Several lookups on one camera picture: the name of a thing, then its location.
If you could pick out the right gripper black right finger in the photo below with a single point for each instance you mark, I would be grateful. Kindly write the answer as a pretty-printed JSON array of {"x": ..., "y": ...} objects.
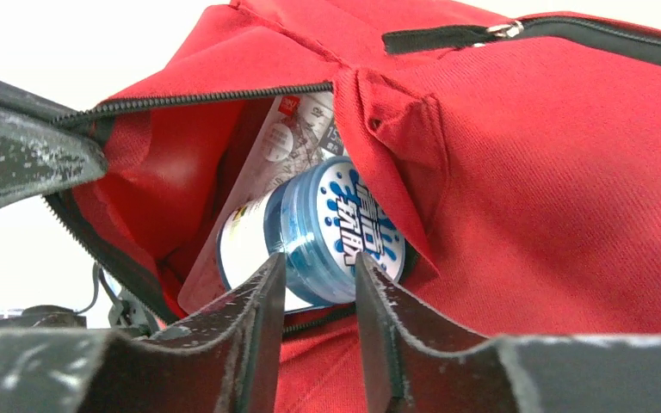
[{"x": 417, "y": 360}]

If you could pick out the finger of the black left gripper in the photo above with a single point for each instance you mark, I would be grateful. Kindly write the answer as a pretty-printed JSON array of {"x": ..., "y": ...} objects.
[{"x": 37, "y": 156}]

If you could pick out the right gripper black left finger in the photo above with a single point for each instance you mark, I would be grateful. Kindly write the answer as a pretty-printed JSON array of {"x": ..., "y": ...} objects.
[{"x": 222, "y": 358}]

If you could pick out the red student backpack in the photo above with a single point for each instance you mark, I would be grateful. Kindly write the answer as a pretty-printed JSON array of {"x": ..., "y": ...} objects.
[{"x": 519, "y": 158}]

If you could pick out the white blister pack item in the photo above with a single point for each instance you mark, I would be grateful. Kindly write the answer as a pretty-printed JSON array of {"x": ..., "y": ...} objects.
[{"x": 290, "y": 141}]

